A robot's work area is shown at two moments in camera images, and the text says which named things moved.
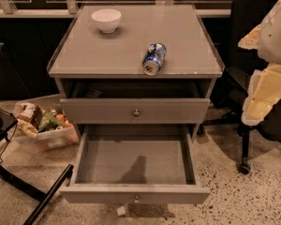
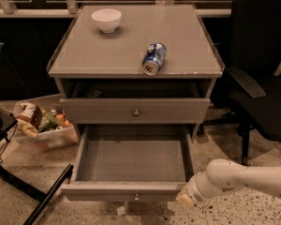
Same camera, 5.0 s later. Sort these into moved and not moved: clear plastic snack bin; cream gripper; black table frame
Moved: cream gripper
Not moved: black table frame; clear plastic snack bin
